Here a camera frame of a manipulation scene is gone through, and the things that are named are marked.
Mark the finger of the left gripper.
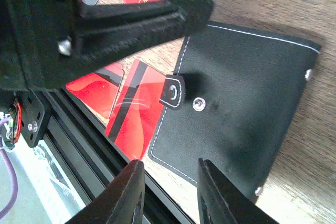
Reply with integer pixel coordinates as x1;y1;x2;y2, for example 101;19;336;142
73;12;210;77
76;0;214;25

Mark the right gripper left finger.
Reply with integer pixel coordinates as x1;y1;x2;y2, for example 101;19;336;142
67;159;145;223

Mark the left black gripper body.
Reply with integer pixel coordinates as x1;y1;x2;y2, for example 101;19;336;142
1;0;79;91

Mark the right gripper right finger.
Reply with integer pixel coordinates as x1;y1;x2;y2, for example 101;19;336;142
197;158;277;223

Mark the black leather card holder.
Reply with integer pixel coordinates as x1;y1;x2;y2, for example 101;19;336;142
148;22;321;201

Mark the red card black stripe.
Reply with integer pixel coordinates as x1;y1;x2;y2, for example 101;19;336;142
105;59;165;160

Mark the red striped card near rail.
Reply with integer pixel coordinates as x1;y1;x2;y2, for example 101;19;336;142
66;63;124;119

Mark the black aluminium frame rail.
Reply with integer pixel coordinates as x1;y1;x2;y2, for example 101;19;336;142
43;89;193;223

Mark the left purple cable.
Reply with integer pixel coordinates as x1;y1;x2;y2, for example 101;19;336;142
0;119;19;219

